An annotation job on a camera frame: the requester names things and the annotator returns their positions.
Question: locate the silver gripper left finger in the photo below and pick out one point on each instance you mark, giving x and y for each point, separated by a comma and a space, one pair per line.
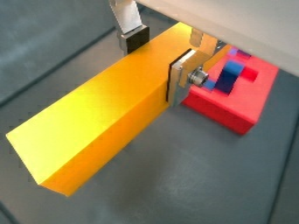
132, 32

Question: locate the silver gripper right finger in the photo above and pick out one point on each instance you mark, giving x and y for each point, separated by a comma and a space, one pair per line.
186, 71

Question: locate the long yellow block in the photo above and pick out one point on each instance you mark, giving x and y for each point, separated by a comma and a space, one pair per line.
69, 140

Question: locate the red slotted board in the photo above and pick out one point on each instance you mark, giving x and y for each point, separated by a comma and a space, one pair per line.
236, 110

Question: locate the dark blue U block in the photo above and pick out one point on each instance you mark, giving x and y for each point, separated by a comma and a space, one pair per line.
228, 76

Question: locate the purple U block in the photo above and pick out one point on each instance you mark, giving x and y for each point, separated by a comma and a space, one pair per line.
235, 52

